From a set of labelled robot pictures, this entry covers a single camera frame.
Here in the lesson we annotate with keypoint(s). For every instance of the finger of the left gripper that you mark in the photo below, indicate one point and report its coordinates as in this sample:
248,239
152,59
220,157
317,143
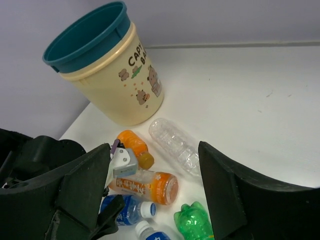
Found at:
106,221

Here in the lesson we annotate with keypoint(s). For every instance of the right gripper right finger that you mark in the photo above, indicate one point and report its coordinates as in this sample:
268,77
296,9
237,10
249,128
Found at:
244,204

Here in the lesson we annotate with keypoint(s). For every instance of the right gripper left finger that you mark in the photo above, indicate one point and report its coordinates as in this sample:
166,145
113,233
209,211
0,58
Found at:
62,204

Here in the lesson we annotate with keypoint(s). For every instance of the blue label bottle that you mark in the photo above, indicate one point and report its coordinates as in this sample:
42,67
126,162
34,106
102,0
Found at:
135,210
145,231

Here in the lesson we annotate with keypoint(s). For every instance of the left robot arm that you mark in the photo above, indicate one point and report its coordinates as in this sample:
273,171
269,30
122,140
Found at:
23,157

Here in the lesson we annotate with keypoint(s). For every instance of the teal and cream bin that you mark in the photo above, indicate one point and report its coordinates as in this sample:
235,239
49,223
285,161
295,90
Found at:
103,57

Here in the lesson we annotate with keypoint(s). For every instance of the green plastic soda bottle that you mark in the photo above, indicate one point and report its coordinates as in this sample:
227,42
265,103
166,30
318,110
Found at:
192,221

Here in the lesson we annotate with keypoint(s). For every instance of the orange label tea bottle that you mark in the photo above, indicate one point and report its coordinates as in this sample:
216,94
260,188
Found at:
158,187

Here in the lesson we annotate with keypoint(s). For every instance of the small orange juice bottle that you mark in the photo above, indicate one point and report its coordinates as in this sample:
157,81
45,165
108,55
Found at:
139,148

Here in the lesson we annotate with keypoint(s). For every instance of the clear crushed plastic bottle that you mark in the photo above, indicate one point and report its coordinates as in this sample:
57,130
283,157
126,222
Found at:
176,143

